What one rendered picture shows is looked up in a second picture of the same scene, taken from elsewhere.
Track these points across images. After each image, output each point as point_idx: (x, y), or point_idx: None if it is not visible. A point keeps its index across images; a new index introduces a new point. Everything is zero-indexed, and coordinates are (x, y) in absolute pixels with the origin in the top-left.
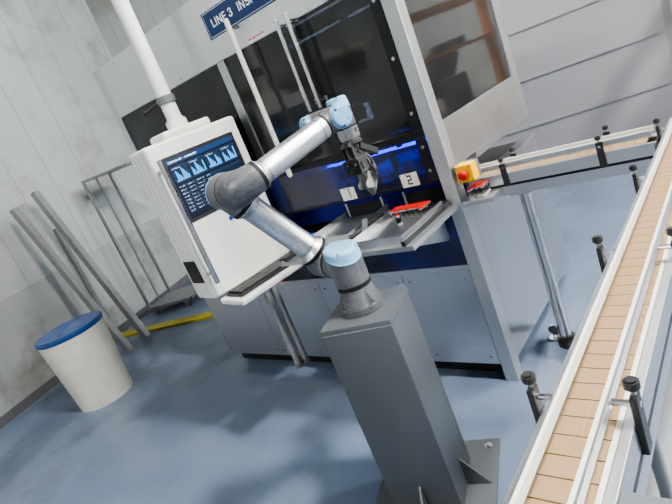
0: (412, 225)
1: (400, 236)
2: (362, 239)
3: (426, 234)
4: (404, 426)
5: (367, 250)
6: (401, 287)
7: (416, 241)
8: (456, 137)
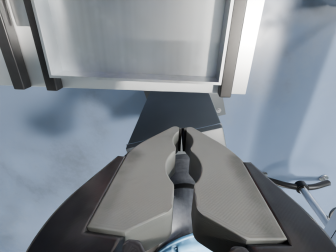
0: (230, 14)
1: (218, 84)
2: (47, 9)
3: (259, 23)
4: None
5: (119, 82)
6: (221, 138)
7: (247, 72)
8: None
